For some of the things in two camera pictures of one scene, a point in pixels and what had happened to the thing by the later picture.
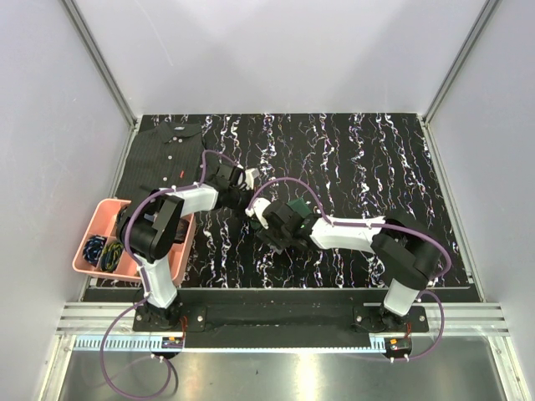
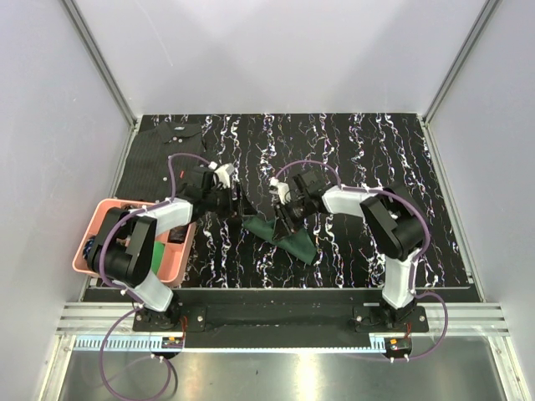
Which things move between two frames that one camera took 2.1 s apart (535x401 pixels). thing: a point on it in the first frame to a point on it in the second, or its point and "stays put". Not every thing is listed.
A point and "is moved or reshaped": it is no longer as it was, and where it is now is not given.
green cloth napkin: (298, 206) is moved or reshaped
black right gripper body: (277, 240) to (298, 210)
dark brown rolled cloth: (181, 228) stays put
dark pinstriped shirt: (166, 154) stays put
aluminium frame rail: (444, 319) stays put
